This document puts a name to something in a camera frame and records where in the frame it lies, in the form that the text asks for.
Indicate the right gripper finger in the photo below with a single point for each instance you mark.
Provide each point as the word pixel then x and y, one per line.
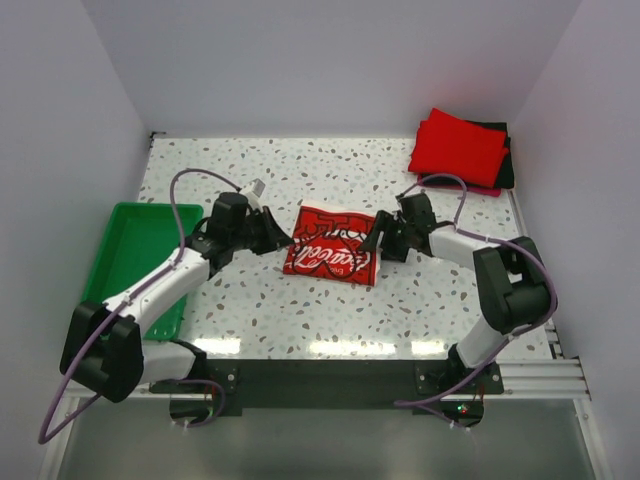
pixel 395 245
pixel 380 235

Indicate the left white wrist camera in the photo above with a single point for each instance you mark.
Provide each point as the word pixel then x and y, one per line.
pixel 252 192

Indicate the white t shirt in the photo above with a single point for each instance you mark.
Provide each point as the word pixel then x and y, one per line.
pixel 327 242

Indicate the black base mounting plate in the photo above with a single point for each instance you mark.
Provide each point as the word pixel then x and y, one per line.
pixel 235 386

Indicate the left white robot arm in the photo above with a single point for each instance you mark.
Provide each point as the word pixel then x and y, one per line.
pixel 105 351

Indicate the red folded t shirt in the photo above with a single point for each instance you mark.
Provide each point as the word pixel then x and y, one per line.
pixel 457 150

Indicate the green plastic tray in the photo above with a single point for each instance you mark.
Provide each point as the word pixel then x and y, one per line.
pixel 136 240

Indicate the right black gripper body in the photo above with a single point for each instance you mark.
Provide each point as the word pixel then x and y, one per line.
pixel 399 225

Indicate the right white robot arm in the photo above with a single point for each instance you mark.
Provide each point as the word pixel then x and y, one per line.
pixel 515 291

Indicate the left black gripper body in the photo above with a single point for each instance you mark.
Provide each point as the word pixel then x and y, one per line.
pixel 243 238

